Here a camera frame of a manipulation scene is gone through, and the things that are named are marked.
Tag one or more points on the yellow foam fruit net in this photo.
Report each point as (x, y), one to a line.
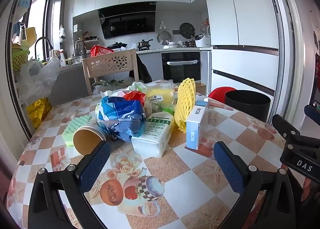
(183, 104)

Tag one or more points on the red wall hanging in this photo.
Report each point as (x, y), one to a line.
(316, 74)

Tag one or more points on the white hanging plastic bag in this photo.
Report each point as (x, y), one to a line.
(62, 32)

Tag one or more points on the white refrigerator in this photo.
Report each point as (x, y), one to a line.
(242, 19)

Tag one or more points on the red crumpled wrapper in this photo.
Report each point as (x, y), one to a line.
(136, 96)

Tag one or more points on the blue plastic bag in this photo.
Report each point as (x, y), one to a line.
(120, 116)

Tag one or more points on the blue and white box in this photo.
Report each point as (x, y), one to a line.
(195, 129)

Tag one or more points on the yellow plastic basket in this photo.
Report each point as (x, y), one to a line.
(20, 61)

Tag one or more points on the round black steamer rack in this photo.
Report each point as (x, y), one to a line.
(187, 30)

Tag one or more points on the dark cooking pot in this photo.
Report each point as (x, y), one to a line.
(189, 43)

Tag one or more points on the bags of vegetables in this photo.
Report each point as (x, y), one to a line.
(110, 84)

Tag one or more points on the black built-in oven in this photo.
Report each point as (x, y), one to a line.
(181, 69)

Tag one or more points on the gold foil bag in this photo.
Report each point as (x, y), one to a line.
(38, 112)

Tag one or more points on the black wok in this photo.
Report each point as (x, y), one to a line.
(117, 45)

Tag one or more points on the red stool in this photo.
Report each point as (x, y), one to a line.
(220, 92)

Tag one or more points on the white rice cooker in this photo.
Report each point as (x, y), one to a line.
(202, 41)

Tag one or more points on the checkered patterned tablecloth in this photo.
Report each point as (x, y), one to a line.
(175, 169)

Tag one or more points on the green foam sponge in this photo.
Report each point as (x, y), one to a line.
(75, 126)

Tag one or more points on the clear plastic bag with label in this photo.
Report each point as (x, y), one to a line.
(156, 100)

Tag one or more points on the black range hood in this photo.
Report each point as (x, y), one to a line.
(127, 21)

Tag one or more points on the beige chair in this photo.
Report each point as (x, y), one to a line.
(110, 65)

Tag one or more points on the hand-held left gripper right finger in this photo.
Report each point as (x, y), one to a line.
(228, 166)

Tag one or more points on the large translucent plastic bag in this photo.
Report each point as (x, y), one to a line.
(37, 79)

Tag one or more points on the black kitchen faucet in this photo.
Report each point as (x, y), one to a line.
(40, 40)

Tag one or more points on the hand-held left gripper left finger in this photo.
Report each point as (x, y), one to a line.
(96, 164)

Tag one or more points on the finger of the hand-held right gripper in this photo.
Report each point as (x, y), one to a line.
(285, 126)

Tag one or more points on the white spray bottle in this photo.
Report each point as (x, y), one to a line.
(62, 60)

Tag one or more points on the white bottle with green label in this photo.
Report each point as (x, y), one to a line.
(155, 131)

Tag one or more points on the black trash bin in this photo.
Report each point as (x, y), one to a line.
(247, 105)

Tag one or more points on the brown paper cup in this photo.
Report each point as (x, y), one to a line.
(86, 140)

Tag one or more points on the black jacket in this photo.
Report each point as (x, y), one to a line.
(143, 69)

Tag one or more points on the dark blue box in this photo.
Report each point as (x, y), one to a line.
(311, 112)

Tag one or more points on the red plastic basket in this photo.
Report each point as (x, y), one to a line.
(100, 51)

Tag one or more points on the round metal strainer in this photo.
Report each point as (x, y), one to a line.
(163, 37)

